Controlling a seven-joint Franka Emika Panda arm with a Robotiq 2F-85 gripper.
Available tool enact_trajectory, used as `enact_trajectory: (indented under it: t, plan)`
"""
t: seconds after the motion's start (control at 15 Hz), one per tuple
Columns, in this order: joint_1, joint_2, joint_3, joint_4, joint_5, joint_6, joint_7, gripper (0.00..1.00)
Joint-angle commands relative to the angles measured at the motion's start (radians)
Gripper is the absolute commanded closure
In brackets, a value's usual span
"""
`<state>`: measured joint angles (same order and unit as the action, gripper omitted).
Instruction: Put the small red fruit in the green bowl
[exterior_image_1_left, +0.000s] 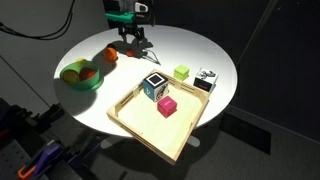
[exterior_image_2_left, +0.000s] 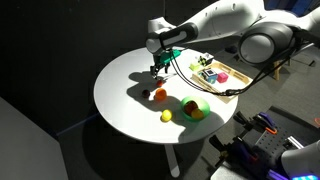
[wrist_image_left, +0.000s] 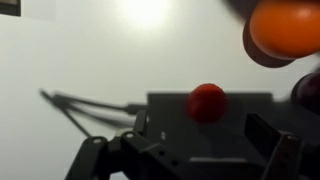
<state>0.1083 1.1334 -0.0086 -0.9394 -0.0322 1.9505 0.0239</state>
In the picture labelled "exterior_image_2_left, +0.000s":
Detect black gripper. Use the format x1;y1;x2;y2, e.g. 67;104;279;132
149;50;172;80

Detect green plastic bowl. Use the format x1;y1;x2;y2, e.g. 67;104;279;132
179;96;211;122

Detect yellow orange fruit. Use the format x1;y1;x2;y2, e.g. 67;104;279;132
190;108;205;121

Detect lime green cube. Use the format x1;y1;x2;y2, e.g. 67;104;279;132
189;62;201;72

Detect yellow lemon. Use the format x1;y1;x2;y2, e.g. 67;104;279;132
161;109;173;122

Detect black white checkered box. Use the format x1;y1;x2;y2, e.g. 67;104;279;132
197;52;215;67

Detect red apple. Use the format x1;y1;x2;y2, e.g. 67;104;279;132
184;100;198;116

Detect blue white patterned cube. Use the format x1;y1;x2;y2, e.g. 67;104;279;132
201;68;218;84

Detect pink cube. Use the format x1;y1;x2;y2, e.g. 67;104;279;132
216;71;230;84

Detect light wooden tray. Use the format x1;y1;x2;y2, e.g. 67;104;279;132
190;60;255;104

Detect white table leg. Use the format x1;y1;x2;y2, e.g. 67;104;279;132
164;143;181;178

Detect purple clamp orange tip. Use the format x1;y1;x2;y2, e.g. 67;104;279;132
209;134;261;162
234;110;279;135

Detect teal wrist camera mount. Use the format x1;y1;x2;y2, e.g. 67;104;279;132
159;49;182;65

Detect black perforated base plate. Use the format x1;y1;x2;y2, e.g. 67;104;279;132
244;128;320;180

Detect silver aluminium rail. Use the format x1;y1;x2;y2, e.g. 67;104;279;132
287;135;305;150
267;168;289;180

